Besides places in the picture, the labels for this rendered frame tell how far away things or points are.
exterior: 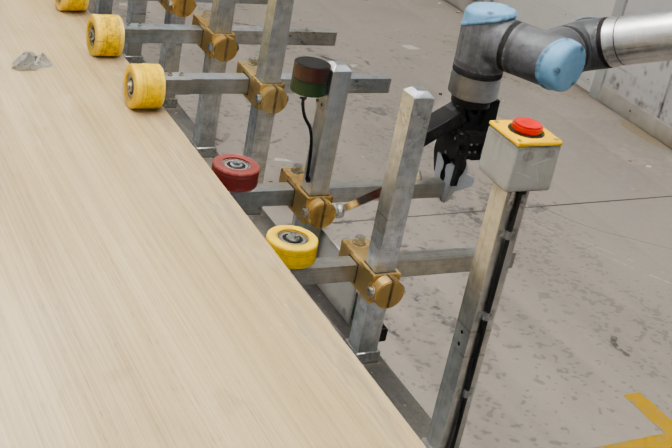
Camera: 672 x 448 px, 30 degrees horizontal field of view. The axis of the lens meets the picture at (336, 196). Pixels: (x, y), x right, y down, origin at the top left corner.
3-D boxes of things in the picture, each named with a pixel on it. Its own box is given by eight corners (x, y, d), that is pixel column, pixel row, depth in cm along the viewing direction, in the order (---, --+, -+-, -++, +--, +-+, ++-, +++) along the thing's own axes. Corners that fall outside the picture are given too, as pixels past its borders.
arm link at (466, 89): (468, 82, 216) (441, 61, 224) (462, 108, 219) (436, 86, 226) (511, 81, 220) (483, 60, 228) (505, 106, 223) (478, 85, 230)
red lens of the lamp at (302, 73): (319, 68, 206) (321, 56, 205) (334, 83, 202) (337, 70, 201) (286, 68, 204) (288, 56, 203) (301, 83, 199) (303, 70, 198)
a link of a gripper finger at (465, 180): (472, 207, 232) (482, 162, 228) (445, 209, 230) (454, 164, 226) (464, 199, 235) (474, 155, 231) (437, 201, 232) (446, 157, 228)
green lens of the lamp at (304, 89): (316, 83, 207) (319, 70, 206) (332, 97, 203) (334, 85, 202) (283, 83, 205) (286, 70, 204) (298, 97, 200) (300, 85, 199)
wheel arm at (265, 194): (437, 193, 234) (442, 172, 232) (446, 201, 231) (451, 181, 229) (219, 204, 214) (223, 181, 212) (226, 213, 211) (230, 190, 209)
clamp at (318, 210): (301, 191, 224) (306, 166, 222) (333, 228, 214) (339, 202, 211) (273, 193, 222) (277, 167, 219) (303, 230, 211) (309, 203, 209)
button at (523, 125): (529, 128, 162) (532, 115, 161) (546, 141, 159) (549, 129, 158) (503, 128, 160) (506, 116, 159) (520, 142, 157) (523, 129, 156)
